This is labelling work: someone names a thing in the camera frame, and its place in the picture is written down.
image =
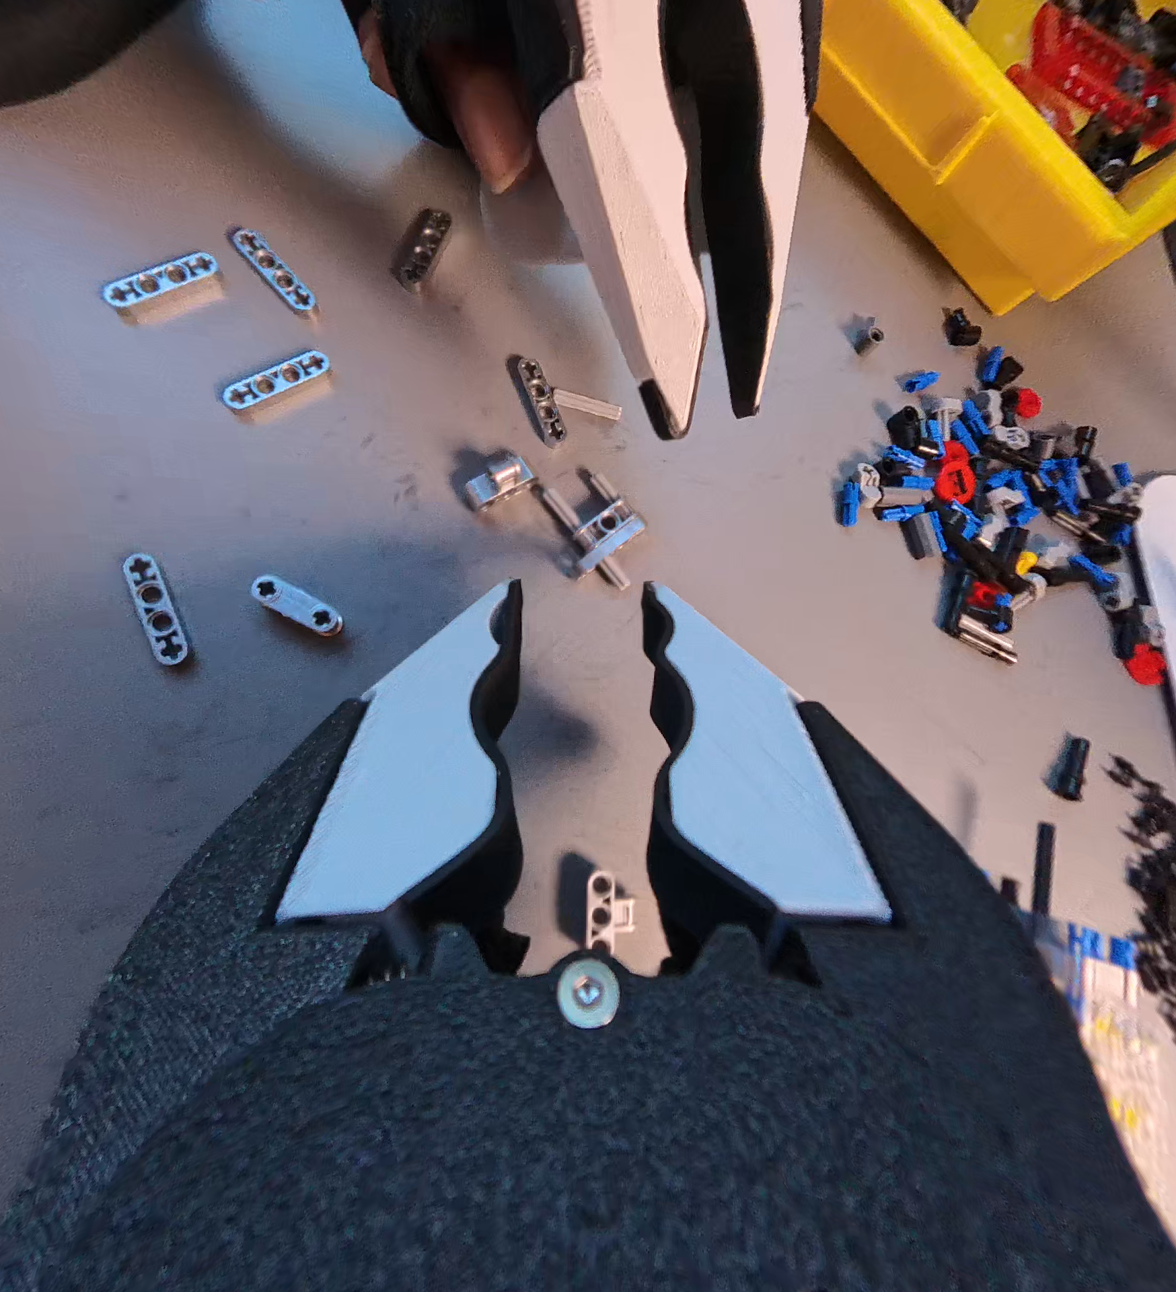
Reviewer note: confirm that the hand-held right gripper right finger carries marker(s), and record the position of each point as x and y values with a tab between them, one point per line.
759	797

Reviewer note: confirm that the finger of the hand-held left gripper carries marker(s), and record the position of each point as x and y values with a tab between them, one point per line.
639	231
785	151

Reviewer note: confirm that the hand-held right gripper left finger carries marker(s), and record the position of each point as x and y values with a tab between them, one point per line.
417	797

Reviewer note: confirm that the grey cross connector with axles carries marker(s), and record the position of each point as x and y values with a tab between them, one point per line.
609	532

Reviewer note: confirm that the grey desk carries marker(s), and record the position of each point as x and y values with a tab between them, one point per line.
94	827

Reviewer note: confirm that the person's left hand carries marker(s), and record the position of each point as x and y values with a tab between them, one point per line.
499	141

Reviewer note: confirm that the yellow plastic bin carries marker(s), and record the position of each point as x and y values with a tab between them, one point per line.
902	111

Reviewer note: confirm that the clear toy axle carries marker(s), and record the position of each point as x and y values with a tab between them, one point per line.
590	404

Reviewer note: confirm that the grey connector with pin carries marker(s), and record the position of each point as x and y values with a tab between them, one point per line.
422	249

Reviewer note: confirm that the small grey toy connector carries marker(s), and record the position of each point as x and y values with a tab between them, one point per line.
868	334

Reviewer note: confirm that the short thin grey toy beam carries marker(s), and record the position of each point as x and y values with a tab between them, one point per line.
296	603

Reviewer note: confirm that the small black toy connector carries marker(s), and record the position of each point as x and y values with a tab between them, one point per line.
961	326

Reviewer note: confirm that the grey toy axle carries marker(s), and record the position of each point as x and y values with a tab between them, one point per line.
557	507

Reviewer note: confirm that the black toy axle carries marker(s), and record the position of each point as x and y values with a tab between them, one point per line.
1042	867

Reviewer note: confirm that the black toy pin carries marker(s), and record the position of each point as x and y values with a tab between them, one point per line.
1070	768

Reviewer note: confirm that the heap of black toy parts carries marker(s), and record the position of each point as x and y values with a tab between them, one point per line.
1128	151

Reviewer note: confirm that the pile of mixed toy parts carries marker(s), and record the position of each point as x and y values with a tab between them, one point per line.
1002	515

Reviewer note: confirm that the toy engine model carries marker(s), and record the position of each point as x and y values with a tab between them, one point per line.
1103	988

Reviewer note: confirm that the grey bracket toy connector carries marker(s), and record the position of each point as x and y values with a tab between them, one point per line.
603	897

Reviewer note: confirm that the red toy frame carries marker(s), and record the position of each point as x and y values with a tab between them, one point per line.
1083	61

